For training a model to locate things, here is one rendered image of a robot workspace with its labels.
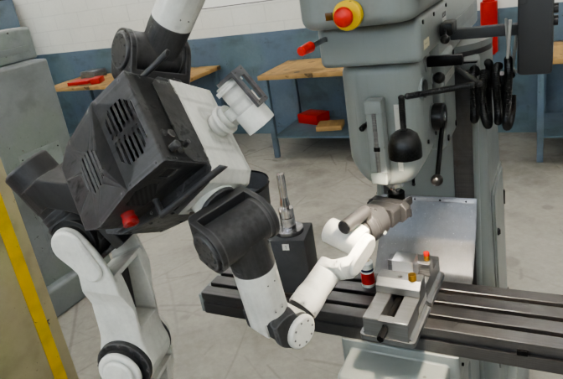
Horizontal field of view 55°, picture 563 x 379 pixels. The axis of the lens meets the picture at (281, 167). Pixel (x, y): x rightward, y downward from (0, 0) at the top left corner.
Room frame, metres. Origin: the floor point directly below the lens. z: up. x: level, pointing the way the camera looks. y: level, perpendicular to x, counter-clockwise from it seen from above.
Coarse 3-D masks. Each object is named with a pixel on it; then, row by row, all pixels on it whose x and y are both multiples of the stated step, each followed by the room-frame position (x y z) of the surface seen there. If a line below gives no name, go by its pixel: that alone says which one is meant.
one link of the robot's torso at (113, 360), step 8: (168, 328) 1.24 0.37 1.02; (168, 352) 1.24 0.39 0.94; (104, 360) 1.09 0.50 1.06; (112, 360) 1.09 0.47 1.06; (120, 360) 1.08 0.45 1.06; (128, 360) 1.08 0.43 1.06; (168, 360) 1.22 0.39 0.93; (104, 368) 1.09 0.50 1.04; (112, 368) 1.08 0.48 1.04; (120, 368) 1.07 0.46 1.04; (128, 368) 1.07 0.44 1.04; (136, 368) 1.07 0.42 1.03; (160, 368) 1.18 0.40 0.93; (168, 368) 1.21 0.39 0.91; (104, 376) 1.09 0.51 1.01; (112, 376) 1.08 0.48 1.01; (120, 376) 1.07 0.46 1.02; (128, 376) 1.07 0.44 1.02; (136, 376) 1.07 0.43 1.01; (152, 376) 1.16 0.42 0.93; (160, 376) 1.16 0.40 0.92; (168, 376) 1.21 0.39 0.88
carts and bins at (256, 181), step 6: (252, 174) 3.41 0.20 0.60; (258, 174) 3.37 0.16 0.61; (264, 174) 3.33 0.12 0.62; (252, 180) 3.41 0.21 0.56; (258, 180) 3.38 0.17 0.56; (264, 180) 3.32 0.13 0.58; (246, 186) 3.43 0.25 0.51; (252, 186) 3.41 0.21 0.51; (258, 186) 3.38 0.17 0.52; (264, 186) 3.10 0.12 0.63; (258, 192) 3.05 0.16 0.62; (264, 192) 3.10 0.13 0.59
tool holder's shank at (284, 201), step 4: (276, 176) 1.51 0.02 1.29; (280, 176) 1.50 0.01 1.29; (284, 176) 1.51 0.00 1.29; (280, 180) 1.50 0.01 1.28; (284, 180) 1.50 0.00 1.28; (280, 184) 1.50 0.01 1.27; (284, 184) 1.50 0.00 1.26; (280, 188) 1.50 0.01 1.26; (284, 188) 1.50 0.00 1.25; (280, 192) 1.50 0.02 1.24; (284, 192) 1.50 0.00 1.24; (280, 196) 1.51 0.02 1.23; (284, 196) 1.50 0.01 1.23; (280, 200) 1.51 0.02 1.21; (284, 200) 1.50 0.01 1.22; (288, 200) 1.51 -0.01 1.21; (280, 204) 1.51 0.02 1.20; (284, 204) 1.50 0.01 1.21; (288, 204) 1.50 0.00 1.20; (284, 208) 1.50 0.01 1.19
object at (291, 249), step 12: (300, 228) 1.49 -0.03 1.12; (276, 240) 1.47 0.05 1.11; (288, 240) 1.45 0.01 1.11; (300, 240) 1.44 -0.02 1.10; (312, 240) 1.53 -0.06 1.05; (276, 252) 1.46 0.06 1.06; (288, 252) 1.45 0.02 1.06; (300, 252) 1.44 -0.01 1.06; (312, 252) 1.51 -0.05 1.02; (276, 264) 1.47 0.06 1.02; (288, 264) 1.45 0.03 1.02; (300, 264) 1.44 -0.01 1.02; (312, 264) 1.49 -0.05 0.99; (288, 276) 1.46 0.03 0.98; (300, 276) 1.45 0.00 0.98; (288, 288) 1.46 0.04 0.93
